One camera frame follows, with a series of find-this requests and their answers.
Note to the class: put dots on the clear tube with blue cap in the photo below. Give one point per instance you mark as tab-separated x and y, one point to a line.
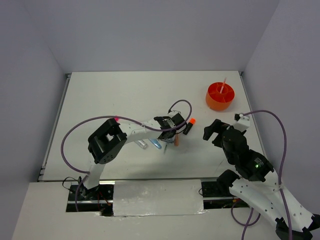
142	144

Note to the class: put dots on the aluminium table edge rail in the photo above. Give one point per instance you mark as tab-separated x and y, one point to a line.
55	124

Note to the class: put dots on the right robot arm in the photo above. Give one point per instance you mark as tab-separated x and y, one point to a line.
256	182

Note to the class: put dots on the orange slim highlighter pen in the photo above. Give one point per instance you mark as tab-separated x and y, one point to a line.
223	85

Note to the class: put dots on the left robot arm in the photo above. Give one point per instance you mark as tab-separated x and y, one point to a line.
107	141

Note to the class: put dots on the orange translucent case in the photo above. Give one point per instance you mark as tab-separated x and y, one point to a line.
176	141

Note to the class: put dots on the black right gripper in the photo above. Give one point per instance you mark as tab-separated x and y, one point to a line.
216	126

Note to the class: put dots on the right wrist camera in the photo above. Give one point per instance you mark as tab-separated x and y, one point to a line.
242	122

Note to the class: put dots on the orange and black highlighter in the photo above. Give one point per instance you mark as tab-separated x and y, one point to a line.
189	125

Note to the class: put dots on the orange round organizer container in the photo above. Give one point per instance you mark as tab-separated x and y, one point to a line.
216	101

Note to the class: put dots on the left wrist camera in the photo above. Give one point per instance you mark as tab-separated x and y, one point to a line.
177	119

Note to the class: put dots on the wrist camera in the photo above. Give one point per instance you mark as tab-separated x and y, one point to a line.
177	119
242	122

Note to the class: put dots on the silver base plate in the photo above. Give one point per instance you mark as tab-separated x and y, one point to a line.
145	198

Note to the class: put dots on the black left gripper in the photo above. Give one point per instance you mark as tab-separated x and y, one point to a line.
169	140

